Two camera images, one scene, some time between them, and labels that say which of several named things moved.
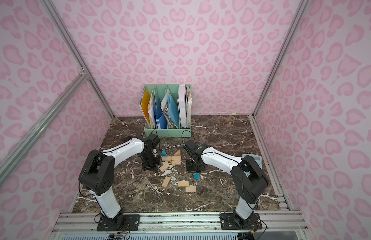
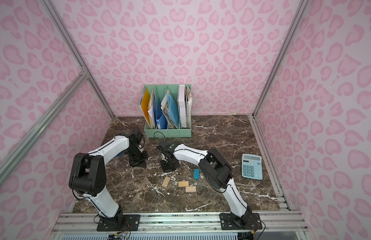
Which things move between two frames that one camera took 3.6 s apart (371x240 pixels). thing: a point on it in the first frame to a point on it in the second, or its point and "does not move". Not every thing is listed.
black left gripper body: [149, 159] to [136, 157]
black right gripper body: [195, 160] to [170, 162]
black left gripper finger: [153, 162] to [143, 164]
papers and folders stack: [161, 111] does not move
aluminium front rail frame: [177, 225] does not move
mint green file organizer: [166, 110] does not move
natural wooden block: [190, 189] does not move
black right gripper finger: [198, 166] to [175, 164]
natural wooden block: [183, 183] does not move
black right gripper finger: [190, 166] to [164, 165]
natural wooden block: [166, 181] does not move
